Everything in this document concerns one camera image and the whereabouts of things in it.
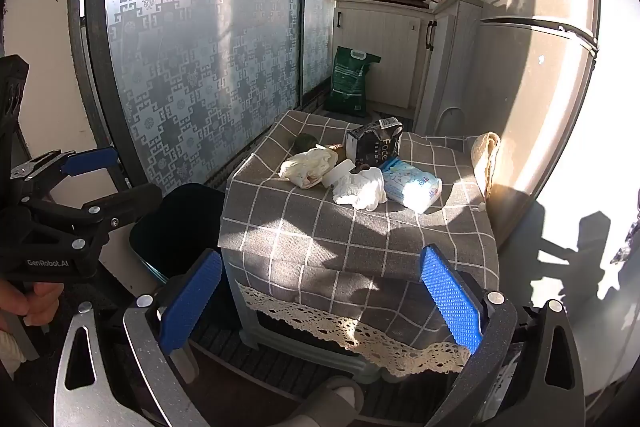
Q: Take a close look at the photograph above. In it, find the person's right grey slipper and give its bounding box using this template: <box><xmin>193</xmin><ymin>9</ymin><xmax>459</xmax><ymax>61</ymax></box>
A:
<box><xmin>280</xmin><ymin>376</ymin><xmax>366</xmax><ymax>427</ymax></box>

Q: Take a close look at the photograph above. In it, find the grey striped floor runner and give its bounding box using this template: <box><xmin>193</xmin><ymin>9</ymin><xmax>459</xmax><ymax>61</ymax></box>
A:
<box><xmin>190</xmin><ymin>317</ymin><xmax>466</xmax><ymax>423</ymax></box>

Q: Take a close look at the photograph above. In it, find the green sack with handle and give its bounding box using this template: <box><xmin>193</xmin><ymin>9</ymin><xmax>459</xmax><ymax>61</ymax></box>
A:
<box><xmin>325</xmin><ymin>46</ymin><xmax>382</xmax><ymax>118</ymax></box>

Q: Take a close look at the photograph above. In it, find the cream plastic bag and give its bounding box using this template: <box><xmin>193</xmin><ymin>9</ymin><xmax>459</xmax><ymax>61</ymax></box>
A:
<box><xmin>278</xmin><ymin>146</ymin><xmax>337</xmax><ymax>190</ymax></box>

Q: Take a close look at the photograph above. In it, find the dark teal plastic bin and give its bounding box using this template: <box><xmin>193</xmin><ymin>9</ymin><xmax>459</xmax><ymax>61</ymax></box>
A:
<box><xmin>129</xmin><ymin>183</ymin><xmax>228</xmax><ymax>285</ymax></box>

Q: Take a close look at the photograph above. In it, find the black carton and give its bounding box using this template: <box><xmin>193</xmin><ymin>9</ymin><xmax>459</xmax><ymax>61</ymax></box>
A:
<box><xmin>345</xmin><ymin>117</ymin><xmax>405</xmax><ymax>170</ymax></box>

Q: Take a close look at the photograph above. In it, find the person's left hand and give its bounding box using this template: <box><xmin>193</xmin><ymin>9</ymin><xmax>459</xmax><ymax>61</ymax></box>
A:
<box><xmin>0</xmin><ymin>279</ymin><xmax>66</xmax><ymax>328</ymax></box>

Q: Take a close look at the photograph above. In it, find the beige refrigerator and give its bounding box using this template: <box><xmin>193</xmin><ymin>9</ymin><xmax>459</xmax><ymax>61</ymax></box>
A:
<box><xmin>467</xmin><ymin>0</ymin><xmax>601</xmax><ymax>253</ymax></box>

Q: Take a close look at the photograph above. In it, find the white tissue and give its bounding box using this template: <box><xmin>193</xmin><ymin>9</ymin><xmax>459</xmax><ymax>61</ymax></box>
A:
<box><xmin>332</xmin><ymin>167</ymin><xmax>388</xmax><ymax>212</ymax></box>

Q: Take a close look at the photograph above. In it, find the blue tissue packet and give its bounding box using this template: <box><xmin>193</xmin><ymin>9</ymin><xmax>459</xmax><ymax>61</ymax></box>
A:
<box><xmin>381</xmin><ymin>157</ymin><xmax>443</xmax><ymax>214</ymax></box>

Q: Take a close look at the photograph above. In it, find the white curved frame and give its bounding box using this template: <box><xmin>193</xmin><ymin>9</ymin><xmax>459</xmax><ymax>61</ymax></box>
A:
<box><xmin>435</xmin><ymin>107</ymin><xmax>466</xmax><ymax>135</ymax></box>

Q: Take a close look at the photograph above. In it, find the person's left forearm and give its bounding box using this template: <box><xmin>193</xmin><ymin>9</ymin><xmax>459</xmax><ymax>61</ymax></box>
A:
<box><xmin>0</xmin><ymin>329</ymin><xmax>27</xmax><ymax>375</ymax></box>

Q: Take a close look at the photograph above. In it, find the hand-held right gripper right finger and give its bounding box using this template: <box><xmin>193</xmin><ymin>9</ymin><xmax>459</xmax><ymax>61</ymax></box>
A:
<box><xmin>419</xmin><ymin>243</ymin><xmax>593</xmax><ymax>427</ymax></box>

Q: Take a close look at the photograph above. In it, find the white double-door cabinet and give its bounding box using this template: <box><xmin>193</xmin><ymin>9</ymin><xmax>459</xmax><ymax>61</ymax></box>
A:
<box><xmin>415</xmin><ymin>0</ymin><xmax>483</xmax><ymax>135</ymax></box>

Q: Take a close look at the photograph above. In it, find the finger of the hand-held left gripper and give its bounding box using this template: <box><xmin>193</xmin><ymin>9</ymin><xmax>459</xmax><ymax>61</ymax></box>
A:
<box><xmin>10</xmin><ymin>146</ymin><xmax>119</xmax><ymax>208</ymax></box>
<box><xmin>22</xmin><ymin>183</ymin><xmax>164</xmax><ymax>258</ymax></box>

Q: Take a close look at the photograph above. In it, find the white single-handle cabinet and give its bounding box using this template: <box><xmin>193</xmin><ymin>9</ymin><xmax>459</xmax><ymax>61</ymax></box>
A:
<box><xmin>332</xmin><ymin>0</ymin><xmax>436</xmax><ymax>110</ymax></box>

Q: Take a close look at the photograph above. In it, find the grey checked lace-trimmed tablecloth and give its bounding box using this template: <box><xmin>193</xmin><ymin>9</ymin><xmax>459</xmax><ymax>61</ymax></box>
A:
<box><xmin>218</xmin><ymin>109</ymin><xmax>502</xmax><ymax>378</ymax></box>

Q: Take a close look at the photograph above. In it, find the patterned frosted sliding door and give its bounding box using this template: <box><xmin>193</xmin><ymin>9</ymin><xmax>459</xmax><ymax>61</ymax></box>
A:
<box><xmin>67</xmin><ymin>0</ymin><xmax>351</xmax><ymax>202</ymax></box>

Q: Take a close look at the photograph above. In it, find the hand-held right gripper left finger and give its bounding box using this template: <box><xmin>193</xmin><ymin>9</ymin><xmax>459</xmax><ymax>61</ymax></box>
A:
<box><xmin>52</xmin><ymin>248</ymin><xmax>224</xmax><ymax>427</ymax></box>

